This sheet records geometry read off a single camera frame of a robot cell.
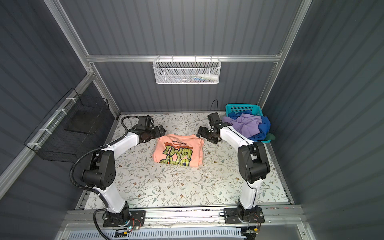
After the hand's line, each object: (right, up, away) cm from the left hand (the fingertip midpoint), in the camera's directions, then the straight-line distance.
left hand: (160, 132), depth 96 cm
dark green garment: (+70, -3, -4) cm, 70 cm away
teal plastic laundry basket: (+69, +17, +16) cm, 73 cm away
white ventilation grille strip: (+41, -48, -25) cm, 68 cm away
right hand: (+28, -3, -2) cm, 28 cm away
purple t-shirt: (+55, +5, -2) cm, 55 cm away
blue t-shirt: (+67, +3, -3) cm, 67 cm away
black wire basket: (-41, -1, -24) cm, 48 cm away
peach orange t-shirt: (+17, -12, -1) cm, 21 cm away
